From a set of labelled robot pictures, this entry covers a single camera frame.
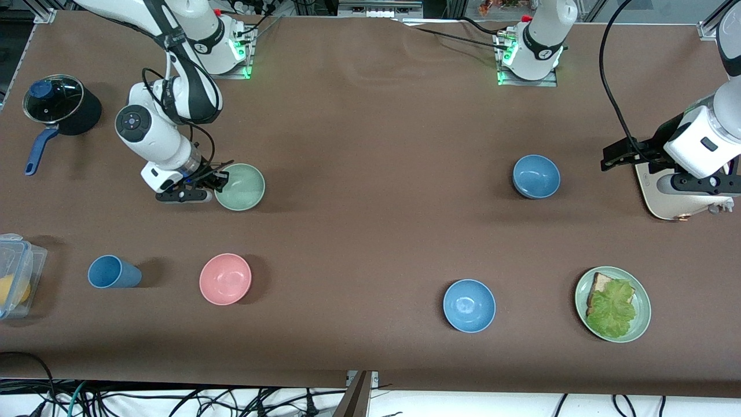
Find brown table cover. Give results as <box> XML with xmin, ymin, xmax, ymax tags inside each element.
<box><xmin>0</xmin><ymin>10</ymin><xmax>741</xmax><ymax>399</ymax></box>

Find blue plastic cup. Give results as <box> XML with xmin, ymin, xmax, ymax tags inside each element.
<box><xmin>87</xmin><ymin>255</ymin><xmax>142</xmax><ymax>289</ymax></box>

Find thick black looped cable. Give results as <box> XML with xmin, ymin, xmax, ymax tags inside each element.
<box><xmin>0</xmin><ymin>352</ymin><xmax>57</xmax><ymax>417</ymax></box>

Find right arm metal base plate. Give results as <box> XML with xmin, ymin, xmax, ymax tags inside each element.
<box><xmin>208</xmin><ymin>26</ymin><xmax>254</xmax><ymax>80</ymax></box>

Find yellow fruit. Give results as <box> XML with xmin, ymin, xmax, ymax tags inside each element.
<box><xmin>0</xmin><ymin>275</ymin><xmax>31</xmax><ymax>308</ymax></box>

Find dark slanted pole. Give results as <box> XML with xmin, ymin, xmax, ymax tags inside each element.
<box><xmin>333</xmin><ymin>371</ymin><xmax>372</xmax><ymax>417</ymax></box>

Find clear plastic lidded container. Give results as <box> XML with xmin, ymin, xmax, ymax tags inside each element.
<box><xmin>0</xmin><ymin>233</ymin><xmax>48</xmax><ymax>320</ymax></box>

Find colourful plastic items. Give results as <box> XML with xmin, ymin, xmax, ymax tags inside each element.
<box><xmin>478</xmin><ymin>0</ymin><xmax>524</xmax><ymax>16</ymax></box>

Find light green plate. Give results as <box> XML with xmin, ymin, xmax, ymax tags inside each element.
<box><xmin>575</xmin><ymin>266</ymin><xmax>652</xmax><ymax>343</ymax></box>

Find brown bread slice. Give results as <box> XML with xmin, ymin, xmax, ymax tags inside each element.
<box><xmin>586</xmin><ymin>272</ymin><xmax>615</xmax><ymax>316</ymax></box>

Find cream white toaster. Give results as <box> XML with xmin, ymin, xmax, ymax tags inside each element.
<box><xmin>634</xmin><ymin>159</ymin><xmax>736</xmax><ymax>221</ymax></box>

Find pink bowl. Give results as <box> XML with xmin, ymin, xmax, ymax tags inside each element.
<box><xmin>199</xmin><ymin>253</ymin><xmax>252</xmax><ymax>306</ymax></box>

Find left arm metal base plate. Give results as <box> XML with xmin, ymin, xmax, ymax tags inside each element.
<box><xmin>496</xmin><ymin>32</ymin><xmax>558</xmax><ymax>87</ymax></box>

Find blue bowl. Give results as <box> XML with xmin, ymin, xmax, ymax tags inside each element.
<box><xmin>512</xmin><ymin>155</ymin><xmax>561</xmax><ymax>199</ymax></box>
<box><xmin>443</xmin><ymin>279</ymin><xmax>497</xmax><ymax>334</ymax></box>

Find teal cable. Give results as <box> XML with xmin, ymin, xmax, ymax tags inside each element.
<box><xmin>65</xmin><ymin>381</ymin><xmax>89</xmax><ymax>417</ymax></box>

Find thin black power cable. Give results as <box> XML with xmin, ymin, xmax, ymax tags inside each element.
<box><xmin>405</xmin><ymin>16</ymin><xmax>510</xmax><ymax>46</ymax></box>

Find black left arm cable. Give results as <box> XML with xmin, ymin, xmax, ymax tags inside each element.
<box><xmin>599</xmin><ymin>0</ymin><xmax>652</xmax><ymax>160</ymax></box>

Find black base cable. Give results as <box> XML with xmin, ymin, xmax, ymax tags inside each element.
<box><xmin>234</xmin><ymin>12</ymin><xmax>284</xmax><ymax>44</ymax></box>

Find grey metal box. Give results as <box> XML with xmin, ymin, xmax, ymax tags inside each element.
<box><xmin>338</xmin><ymin>0</ymin><xmax>424</xmax><ymax>19</ymax></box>

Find light green bowl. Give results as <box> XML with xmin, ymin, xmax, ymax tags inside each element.
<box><xmin>214</xmin><ymin>163</ymin><xmax>266</xmax><ymax>211</ymax></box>

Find green lettuce leaf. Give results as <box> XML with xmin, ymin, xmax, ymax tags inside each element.
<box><xmin>586</xmin><ymin>279</ymin><xmax>636</xmax><ymax>339</ymax></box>

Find black pot with blue handle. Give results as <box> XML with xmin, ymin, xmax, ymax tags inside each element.
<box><xmin>22</xmin><ymin>74</ymin><xmax>103</xmax><ymax>176</ymax></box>

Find tangled black cable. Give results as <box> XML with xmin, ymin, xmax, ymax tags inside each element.
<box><xmin>87</xmin><ymin>388</ymin><xmax>348</xmax><ymax>417</ymax></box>

